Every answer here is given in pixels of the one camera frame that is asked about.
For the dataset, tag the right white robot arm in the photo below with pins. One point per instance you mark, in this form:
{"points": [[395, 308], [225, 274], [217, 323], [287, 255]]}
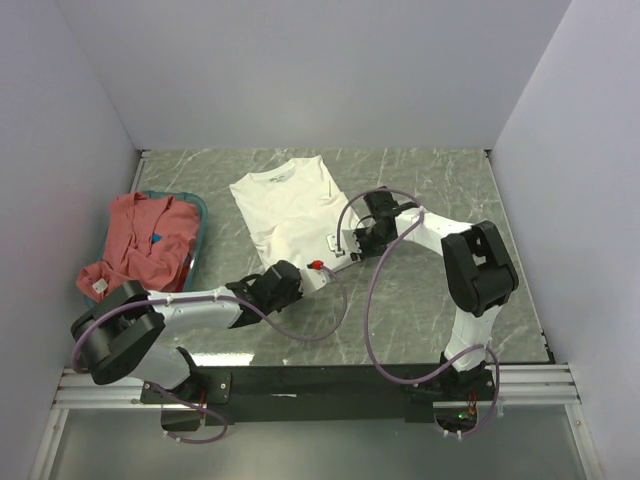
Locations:
{"points": [[480, 277]]}

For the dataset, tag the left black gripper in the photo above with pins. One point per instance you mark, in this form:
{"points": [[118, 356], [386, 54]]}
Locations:
{"points": [[296, 295]]}

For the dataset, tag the white Coca-Cola t-shirt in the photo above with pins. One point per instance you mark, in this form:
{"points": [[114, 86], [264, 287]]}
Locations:
{"points": [[291, 210]]}

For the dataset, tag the red t-shirt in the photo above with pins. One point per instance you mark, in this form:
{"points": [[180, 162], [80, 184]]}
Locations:
{"points": [[145, 245]]}

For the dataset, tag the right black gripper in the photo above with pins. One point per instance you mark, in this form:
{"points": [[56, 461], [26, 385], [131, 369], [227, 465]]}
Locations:
{"points": [[365, 252]]}

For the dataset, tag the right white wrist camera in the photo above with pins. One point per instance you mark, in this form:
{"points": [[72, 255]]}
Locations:
{"points": [[344, 244]]}

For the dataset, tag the teal plastic basket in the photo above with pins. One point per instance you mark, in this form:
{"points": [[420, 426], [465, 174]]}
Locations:
{"points": [[200, 210]]}

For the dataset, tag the aluminium frame rail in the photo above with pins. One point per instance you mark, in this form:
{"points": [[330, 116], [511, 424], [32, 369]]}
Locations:
{"points": [[520, 385]]}

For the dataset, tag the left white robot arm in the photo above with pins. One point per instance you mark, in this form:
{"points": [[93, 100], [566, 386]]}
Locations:
{"points": [[119, 337]]}

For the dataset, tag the black base beam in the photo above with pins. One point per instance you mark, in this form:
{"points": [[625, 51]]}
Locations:
{"points": [[228, 395]]}

